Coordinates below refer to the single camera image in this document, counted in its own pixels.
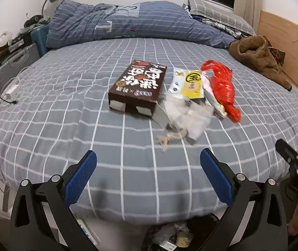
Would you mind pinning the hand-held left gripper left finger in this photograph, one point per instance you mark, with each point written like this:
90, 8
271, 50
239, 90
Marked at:
82, 177

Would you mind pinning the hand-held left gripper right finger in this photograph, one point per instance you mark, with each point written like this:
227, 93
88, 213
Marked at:
215, 177

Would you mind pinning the clear plastic bag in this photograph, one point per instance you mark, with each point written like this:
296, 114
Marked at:
188, 115

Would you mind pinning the clear bubble wrap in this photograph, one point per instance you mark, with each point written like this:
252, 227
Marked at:
167, 232

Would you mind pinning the white yellow wrapper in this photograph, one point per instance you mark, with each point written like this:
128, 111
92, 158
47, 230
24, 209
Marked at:
214, 102

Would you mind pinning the small white box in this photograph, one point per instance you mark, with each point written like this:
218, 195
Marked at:
160, 115

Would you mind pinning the red plastic bag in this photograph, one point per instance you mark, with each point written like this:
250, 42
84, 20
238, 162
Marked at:
223, 89

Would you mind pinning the trash bin with wrappers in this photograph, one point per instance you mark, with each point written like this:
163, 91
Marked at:
149, 240

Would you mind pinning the yellow snack wrapper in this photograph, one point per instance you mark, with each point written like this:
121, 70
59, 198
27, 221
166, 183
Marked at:
190, 83

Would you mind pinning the brown snack box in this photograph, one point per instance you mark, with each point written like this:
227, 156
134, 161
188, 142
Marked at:
138, 83

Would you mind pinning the blue white carton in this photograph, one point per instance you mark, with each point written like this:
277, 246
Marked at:
86, 230

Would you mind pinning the dark brown patterned cushion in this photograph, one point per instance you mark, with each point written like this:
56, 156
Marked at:
278, 55

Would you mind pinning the wooden headboard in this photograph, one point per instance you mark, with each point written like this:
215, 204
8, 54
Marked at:
295, 44

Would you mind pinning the brown fleece garment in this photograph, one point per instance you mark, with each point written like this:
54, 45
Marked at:
256, 52

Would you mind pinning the white power adapter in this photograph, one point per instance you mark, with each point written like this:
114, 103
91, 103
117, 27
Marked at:
12, 91

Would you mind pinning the blue white patterned pillow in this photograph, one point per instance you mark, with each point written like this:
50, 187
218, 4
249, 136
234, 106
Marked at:
226, 28

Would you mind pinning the grey suitcase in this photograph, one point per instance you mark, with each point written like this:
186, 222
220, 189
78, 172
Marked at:
12, 62

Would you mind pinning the teal suitcase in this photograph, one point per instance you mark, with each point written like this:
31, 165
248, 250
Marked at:
40, 40

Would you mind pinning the black flat device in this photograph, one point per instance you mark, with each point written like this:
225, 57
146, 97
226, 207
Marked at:
20, 41

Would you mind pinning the grey checked pillow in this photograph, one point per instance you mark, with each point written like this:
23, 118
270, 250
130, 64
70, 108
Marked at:
217, 13

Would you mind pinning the blue striped duvet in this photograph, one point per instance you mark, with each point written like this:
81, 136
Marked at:
151, 23

